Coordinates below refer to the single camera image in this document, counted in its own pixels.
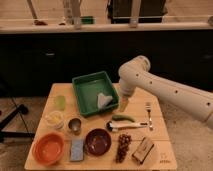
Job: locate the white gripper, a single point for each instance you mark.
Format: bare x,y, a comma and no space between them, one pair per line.
126,90

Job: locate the white towel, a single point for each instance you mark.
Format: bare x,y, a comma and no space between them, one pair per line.
103,100

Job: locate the green plastic bin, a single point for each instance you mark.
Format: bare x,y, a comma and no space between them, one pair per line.
88,87

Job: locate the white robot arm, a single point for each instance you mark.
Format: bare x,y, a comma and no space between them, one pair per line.
135,74

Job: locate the small metal cup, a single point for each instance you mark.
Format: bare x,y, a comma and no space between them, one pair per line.
75,126

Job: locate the green plastic cup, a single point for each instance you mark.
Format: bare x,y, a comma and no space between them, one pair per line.
60,102

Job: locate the clear cup with yellow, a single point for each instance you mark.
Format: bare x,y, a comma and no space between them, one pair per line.
55,119

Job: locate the green cucumber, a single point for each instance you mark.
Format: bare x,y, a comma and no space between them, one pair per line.
122,118

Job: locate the silver fork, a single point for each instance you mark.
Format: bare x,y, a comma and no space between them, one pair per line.
148,109

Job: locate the black white kitchen tool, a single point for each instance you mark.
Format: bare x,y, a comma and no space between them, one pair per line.
113,126

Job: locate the bunch of red grapes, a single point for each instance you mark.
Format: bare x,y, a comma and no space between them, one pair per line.
124,141

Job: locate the dark red bowl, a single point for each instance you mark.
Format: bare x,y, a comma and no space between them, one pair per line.
97,142

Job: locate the dark brown box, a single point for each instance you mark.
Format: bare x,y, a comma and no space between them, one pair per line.
143,150

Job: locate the blue sponge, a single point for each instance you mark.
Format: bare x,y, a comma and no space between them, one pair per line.
76,152

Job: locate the green box on shelf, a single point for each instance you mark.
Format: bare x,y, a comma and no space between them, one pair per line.
87,19

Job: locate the orange plastic bowl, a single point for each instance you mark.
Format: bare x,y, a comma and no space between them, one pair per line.
48,149

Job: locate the black stand legs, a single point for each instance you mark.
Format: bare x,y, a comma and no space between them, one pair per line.
20,110

